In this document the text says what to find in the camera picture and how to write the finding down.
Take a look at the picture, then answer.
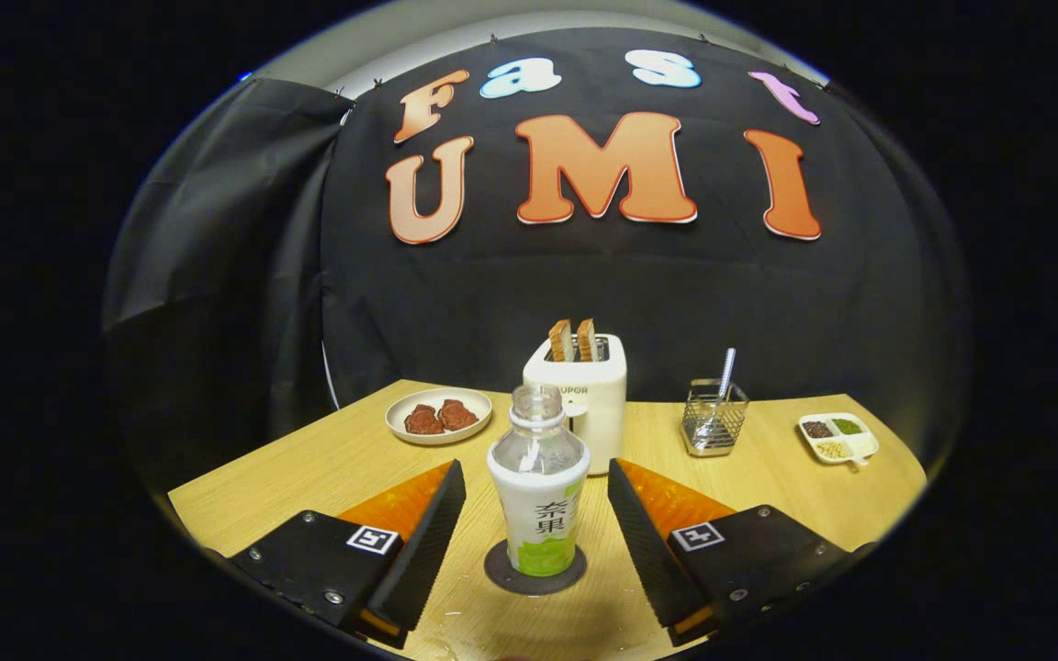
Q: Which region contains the black backdrop cloth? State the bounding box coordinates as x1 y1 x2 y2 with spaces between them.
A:
102 28 966 497

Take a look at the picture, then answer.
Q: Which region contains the white toaster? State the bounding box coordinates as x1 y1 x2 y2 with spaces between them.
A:
523 333 627 476

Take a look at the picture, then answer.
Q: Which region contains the metal wire basket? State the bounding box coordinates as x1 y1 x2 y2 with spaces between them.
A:
681 378 750 457

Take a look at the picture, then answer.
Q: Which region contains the white divided bean dish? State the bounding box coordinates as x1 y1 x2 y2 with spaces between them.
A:
798 412 880 467

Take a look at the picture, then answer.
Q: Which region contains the white oval plate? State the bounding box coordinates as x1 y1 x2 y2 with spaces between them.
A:
386 387 493 446

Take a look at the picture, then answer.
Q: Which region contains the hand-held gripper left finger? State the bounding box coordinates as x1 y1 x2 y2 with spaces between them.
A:
231 459 467 650

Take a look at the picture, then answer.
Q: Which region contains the white green juice bottle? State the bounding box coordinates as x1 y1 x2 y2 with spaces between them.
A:
487 385 591 577

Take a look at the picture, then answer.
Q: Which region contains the wooden table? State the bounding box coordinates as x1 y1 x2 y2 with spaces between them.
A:
168 379 928 661

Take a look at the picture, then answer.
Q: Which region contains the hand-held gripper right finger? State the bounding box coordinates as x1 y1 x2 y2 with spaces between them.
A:
607 457 874 646

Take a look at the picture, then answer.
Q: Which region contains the dark round coaster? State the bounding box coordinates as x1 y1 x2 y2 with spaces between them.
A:
484 539 588 596

